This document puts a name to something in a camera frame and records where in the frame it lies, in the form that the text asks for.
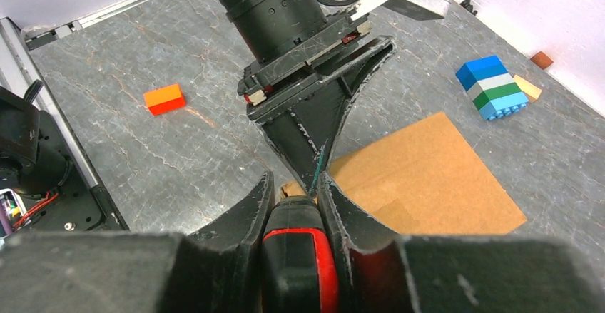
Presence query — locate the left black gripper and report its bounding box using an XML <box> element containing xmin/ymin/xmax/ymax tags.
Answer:
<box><xmin>219</xmin><ymin>0</ymin><xmax>395</xmax><ymax>195</ymax></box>

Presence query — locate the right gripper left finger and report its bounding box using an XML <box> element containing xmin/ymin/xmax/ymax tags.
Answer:
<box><xmin>1</xmin><ymin>171</ymin><xmax>275</xmax><ymax>312</ymax></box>

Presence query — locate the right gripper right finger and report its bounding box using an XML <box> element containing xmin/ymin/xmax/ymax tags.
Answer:
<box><xmin>317</xmin><ymin>173</ymin><xmax>604</xmax><ymax>312</ymax></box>

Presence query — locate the brown cardboard express box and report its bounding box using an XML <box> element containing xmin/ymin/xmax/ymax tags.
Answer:
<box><xmin>280</xmin><ymin>111</ymin><xmax>528</xmax><ymax>236</ymax></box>

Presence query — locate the small red block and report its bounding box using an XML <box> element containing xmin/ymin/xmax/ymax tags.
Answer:
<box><xmin>143</xmin><ymin>83</ymin><xmax>186</xmax><ymax>116</ymax></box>

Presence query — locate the blue green block stack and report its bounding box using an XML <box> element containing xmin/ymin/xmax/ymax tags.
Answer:
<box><xmin>455</xmin><ymin>55</ymin><xmax>529</xmax><ymax>121</ymax></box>

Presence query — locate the tan wooden block on stack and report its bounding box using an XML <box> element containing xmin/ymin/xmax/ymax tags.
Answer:
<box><xmin>513</xmin><ymin>75</ymin><xmax>542</xmax><ymax>103</ymax></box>

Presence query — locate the small black item at wall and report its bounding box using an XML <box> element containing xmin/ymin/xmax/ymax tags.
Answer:
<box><xmin>459</xmin><ymin>0</ymin><xmax>478</xmax><ymax>16</ymax></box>

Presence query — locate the small brown block at wall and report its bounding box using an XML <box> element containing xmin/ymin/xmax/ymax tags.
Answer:
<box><xmin>530</xmin><ymin>51</ymin><xmax>554</xmax><ymax>70</ymax></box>

